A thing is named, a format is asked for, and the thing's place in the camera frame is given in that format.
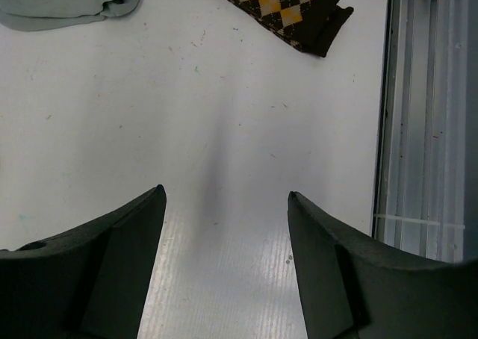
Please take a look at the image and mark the grey ankle sock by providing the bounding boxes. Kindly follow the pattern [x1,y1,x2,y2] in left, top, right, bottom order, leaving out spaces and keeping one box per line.
[1,0,140,31]

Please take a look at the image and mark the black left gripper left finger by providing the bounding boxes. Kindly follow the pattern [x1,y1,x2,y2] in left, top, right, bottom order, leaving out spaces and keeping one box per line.
[1,186,167,338]

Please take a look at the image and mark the aluminium frame rail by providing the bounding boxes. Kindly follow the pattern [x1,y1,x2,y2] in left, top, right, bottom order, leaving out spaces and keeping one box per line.
[371,0,477,263]

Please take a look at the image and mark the dark brown argyle sock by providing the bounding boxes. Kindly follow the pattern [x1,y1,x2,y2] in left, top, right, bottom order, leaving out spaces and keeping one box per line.
[228,0,353,57]

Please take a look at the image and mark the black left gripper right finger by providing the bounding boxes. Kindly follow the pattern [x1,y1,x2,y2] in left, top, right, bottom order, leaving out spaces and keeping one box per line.
[288,192,477,338]

